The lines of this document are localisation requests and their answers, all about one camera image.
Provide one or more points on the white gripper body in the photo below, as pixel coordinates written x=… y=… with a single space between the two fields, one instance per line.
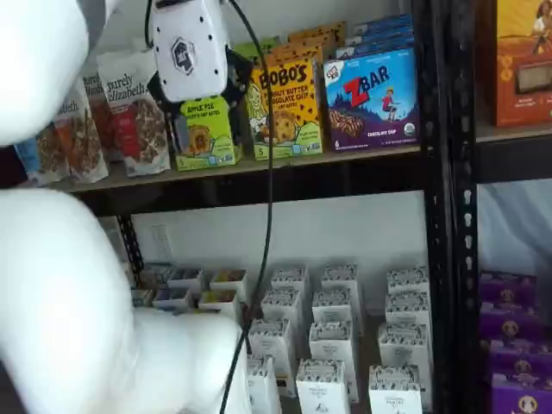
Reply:
x=190 y=47

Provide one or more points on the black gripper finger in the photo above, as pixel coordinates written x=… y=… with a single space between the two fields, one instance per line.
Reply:
x=239 y=73
x=158 y=88

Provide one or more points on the green Bobo's apple pie box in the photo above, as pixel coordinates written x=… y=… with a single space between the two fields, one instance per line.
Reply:
x=267 y=42
x=254 y=49
x=207 y=142

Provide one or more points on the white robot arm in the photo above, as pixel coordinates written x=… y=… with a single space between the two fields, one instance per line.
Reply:
x=52 y=293

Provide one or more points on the white granola cereal box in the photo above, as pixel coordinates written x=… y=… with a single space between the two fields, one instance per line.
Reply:
x=138 y=129

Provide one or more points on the red granola cereal box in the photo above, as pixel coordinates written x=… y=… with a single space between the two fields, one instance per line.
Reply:
x=97 y=95

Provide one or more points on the yellow Bobo's peanut butter box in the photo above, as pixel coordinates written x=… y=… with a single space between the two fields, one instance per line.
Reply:
x=310 y=39
x=317 y=28
x=297 y=52
x=284 y=116

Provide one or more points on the wooden shelf board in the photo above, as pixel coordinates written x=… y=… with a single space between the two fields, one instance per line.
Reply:
x=509 y=133
x=302 y=157

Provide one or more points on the blue purple Zbar box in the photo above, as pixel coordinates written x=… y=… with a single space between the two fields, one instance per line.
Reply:
x=371 y=103
x=384 y=22
x=375 y=46
x=379 y=35

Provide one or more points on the small open white box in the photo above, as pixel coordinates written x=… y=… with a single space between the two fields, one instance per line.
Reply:
x=142 y=297
x=185 y=276
x=217 y=299
x=155 y=274
x=228 y=278
x=170 y=297

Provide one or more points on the white patterned carton box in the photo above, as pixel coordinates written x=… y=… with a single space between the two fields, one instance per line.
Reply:
x=403 y=345
x=290 y=276
x=280 y=302
x=407 y=278
x=321 y=388
x=330 y=345
x=259 y=388
x=407 y=306
x=332 y=302
x=269 y=345
x=340 y=276
x=394 y=392

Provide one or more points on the orange cardboard box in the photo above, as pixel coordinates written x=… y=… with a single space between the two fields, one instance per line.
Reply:
x=509 y=99

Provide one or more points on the purple snack box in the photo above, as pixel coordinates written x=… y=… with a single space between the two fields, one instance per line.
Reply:
x=522 y=362
x=522 y=399
x=509 y=323
x=506 y=289

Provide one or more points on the purely elizabeth granola bag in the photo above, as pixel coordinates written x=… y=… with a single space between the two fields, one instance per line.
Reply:
x=73 y=146

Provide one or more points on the blue snack bag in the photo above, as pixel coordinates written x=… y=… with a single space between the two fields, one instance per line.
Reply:
x=26 y=161

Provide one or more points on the white small cartons group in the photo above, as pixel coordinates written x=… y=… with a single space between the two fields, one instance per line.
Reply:
x=371 y=345

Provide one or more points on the pale blue plastic sheet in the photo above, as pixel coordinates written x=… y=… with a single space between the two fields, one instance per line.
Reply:
x=513 y=224

